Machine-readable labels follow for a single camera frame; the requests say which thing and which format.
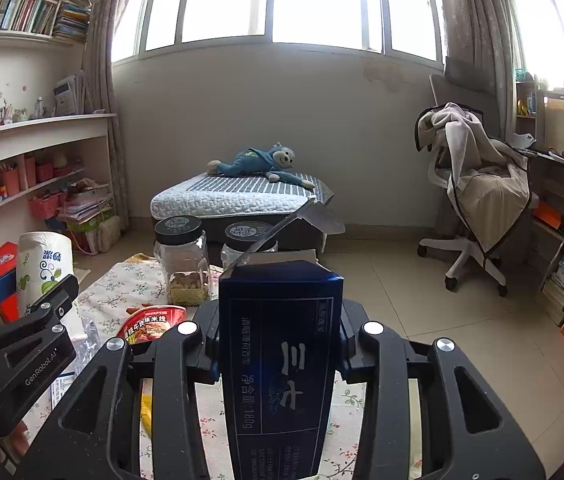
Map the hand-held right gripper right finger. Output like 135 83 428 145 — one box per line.
334 300 547 480

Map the large bay window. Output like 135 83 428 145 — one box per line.
111 0 446 64

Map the floral tablecloth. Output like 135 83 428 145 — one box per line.
22 254 432 480

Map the beige jacket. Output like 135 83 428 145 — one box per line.
415 102 533 257

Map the crumpled clear plastic bottle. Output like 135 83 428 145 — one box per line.
68 317 104 363

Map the stack of flat books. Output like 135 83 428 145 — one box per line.
53 4 91 44

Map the quilted striped ottoman bed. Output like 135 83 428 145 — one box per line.
150 171 335 253

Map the red instant noodle cup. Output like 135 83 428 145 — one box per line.
117 304 187 347

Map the white blue booklet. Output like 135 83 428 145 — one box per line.
53 75 86 116

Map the white bookshelf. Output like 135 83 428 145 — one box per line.
0 0 119 281

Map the pink plastic basket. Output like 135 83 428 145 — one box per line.
28 192 64 221

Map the pile of papers and folders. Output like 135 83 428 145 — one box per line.
58 187 116 234

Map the paper towel roll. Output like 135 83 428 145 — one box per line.
16 231 74 318

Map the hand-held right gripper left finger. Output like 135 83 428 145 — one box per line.
18 302 223 480

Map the dark blue carton box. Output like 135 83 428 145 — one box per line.
218 198 345 480

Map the blue plush monkey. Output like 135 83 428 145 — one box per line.
207 142 317 191

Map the beige cloth bag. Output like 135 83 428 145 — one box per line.
96 216 122 254

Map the clear jar with black lid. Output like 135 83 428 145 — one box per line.
222 221 279 269
154 215 211 307

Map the grey curtain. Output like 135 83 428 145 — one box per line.
83 0 163 217
434 0 518 142

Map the pink pencil cup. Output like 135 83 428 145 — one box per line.
1 167 22 196

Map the white office chair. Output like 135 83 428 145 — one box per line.
416 74 541 297

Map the wooden desk with shelves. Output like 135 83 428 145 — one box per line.
513 80 564 327

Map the yellow peel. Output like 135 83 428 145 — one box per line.
141 394 156 437

